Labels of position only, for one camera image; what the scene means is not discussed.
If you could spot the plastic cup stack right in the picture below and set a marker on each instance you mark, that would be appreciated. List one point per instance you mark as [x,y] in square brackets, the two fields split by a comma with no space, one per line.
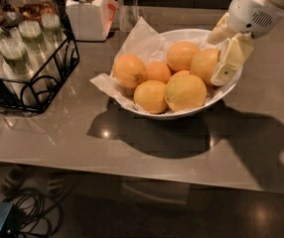
[54,35]

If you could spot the white canister with lid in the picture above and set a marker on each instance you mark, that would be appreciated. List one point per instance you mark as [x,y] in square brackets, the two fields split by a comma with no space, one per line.
[91,20]

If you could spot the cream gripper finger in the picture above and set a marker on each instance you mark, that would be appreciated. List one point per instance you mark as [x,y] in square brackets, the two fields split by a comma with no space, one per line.
[221,32]
[233,55]

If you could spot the plastic cup stack middle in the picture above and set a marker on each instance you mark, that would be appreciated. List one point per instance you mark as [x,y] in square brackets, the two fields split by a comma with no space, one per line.
[35,43]

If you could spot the plastic cup stack front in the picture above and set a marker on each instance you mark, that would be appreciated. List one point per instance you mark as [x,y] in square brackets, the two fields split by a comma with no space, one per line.
[17,64]

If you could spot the small middle orange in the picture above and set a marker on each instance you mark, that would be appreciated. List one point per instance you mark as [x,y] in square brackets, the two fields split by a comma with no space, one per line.
[158,70]

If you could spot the glass jar with snacks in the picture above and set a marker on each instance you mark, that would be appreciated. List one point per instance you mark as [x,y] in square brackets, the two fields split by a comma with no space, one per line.
[32,9]

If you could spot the white ceramic bowl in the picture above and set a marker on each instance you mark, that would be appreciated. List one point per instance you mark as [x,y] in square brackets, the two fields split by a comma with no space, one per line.
[148,45]

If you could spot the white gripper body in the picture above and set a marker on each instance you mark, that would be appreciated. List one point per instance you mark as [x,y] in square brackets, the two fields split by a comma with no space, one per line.
[251,13]

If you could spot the black wire rack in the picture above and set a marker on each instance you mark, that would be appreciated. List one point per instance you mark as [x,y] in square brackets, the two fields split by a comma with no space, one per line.
[36,93]

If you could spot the white paper liner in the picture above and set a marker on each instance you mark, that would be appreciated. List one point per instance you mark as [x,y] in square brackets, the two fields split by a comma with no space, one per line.
[101,81]

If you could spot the large front orange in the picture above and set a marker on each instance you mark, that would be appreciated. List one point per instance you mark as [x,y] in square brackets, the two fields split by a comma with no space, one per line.
[185,91]

